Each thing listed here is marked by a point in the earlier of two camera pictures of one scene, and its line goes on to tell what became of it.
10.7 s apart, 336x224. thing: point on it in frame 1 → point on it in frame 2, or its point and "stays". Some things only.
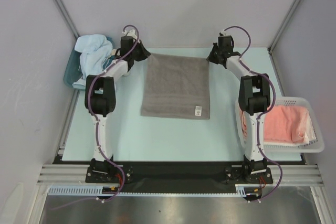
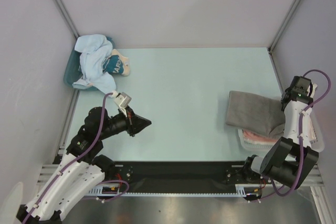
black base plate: x=213 y=178 stays
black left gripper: x=144 y=53 → x=135 y=123
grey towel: x=176 y=86 → x=247 y=110
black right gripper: x=214 y=54 → x=284 y=98
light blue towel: x=93 y=49 stays
